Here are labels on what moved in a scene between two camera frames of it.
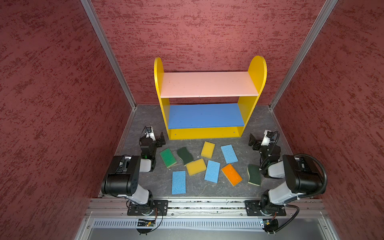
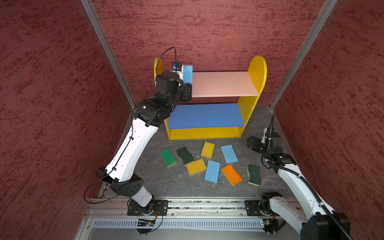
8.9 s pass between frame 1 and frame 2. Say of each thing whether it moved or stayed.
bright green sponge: stayed
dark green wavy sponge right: stayed
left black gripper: moved
